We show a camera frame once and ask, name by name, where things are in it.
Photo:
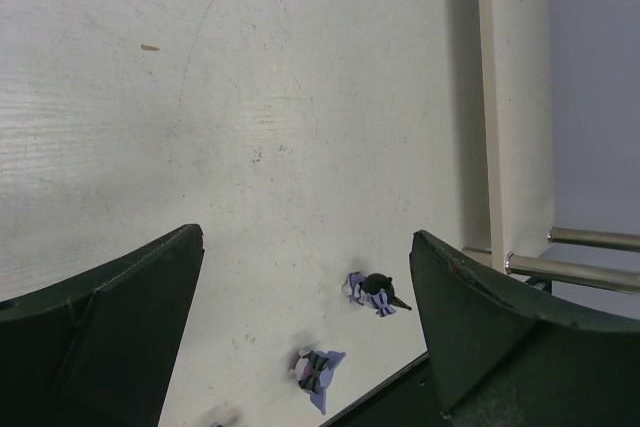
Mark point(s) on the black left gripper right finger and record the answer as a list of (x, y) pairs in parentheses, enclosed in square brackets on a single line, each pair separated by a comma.
[(504, 353)]

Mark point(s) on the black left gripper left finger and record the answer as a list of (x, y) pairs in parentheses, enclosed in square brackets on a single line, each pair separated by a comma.
[(99, 348)]

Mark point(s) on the white two-tier shelf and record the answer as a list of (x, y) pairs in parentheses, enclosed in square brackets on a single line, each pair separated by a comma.
[(517, 87)]

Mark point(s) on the purple black figurine far right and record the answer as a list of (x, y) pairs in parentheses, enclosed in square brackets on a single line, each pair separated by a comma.
[(375, 291)]

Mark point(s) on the purple figurine front left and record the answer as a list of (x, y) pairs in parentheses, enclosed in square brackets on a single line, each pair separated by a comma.
[(227, 419)]

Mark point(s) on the purple figurine front right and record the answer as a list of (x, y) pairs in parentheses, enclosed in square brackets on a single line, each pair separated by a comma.
[(313, 371)]

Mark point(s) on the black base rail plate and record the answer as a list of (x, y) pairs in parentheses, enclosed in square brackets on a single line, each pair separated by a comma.
[(408, 398)]

